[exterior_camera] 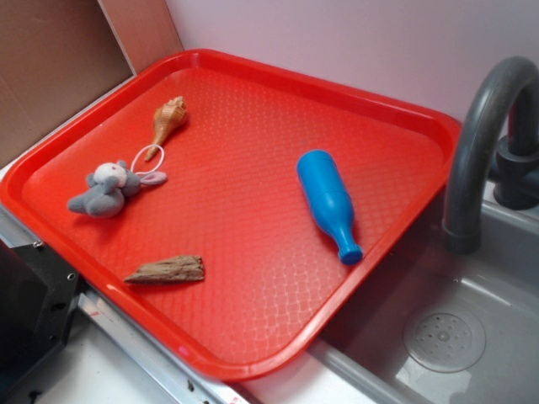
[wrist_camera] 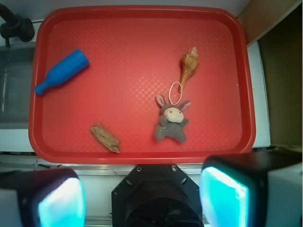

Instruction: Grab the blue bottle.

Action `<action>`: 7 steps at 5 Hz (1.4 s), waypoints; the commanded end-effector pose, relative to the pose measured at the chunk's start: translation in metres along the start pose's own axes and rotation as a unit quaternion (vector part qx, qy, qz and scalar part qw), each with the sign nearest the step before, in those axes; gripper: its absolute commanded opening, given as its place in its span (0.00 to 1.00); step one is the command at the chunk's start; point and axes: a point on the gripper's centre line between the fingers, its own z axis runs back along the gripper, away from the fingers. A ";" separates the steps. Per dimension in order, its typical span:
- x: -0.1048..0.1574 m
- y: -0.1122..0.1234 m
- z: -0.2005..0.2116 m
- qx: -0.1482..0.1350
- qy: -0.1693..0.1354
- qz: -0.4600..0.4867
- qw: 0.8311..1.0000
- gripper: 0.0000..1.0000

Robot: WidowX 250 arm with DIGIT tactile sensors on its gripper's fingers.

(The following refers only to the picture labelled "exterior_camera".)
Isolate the brown cardboard panel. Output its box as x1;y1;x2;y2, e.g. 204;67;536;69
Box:
1;1;183;167

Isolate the orange conch seashell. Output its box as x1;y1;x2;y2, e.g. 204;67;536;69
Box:
145;96;188;162

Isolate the brown wood piece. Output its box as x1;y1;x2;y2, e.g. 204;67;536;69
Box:
124;255;205;284

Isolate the red plastic tray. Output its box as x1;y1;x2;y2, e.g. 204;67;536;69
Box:
1;50;460;381

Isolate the grey plastic sink basin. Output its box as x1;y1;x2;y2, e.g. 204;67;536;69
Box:
310;197;538;403

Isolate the blue plastic bottle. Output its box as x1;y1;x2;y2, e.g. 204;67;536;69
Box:
296;150;363;265

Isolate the grey plush mouse toy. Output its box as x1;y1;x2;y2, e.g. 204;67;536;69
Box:
67;144;168;218

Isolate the round sink drain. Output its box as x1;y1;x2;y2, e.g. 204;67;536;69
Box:
403;305;486;374

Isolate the grey curved faucet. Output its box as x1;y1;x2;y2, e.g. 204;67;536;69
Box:
442;56;538;255

